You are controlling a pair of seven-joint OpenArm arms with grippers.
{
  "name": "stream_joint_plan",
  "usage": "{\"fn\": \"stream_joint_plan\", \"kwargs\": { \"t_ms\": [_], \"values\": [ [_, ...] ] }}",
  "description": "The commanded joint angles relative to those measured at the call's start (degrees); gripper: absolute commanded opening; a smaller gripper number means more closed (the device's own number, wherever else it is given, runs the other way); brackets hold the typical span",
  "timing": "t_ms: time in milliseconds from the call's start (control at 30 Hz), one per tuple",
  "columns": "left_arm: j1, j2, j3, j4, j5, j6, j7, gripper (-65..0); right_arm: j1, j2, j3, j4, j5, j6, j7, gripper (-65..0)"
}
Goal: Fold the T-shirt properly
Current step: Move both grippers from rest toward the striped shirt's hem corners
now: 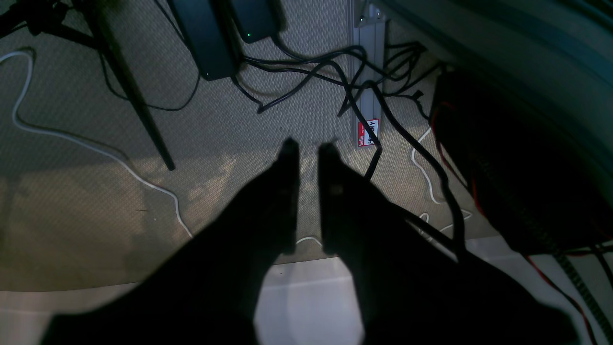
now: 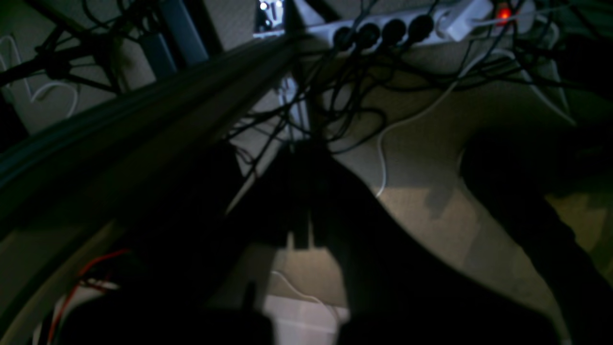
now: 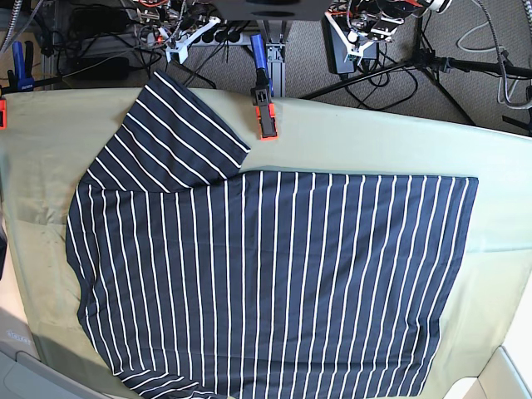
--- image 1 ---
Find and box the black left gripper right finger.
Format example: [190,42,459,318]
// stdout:
[318,143,580,345]

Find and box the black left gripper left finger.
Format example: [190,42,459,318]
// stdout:
[40,138,299,345]

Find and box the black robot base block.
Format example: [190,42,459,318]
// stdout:
[431,70,612,255]

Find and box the black power adapter brick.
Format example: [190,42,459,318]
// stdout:
[168,0,241,81]

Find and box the black tripod stand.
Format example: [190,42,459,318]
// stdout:
[0,0,176,171]

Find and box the white cable on carpet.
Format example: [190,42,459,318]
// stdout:
[0,49,193,239]

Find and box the black cable bundle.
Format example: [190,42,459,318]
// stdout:
[232,36,467,262]

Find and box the aluminium frame post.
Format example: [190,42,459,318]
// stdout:
[349,0,386,147]

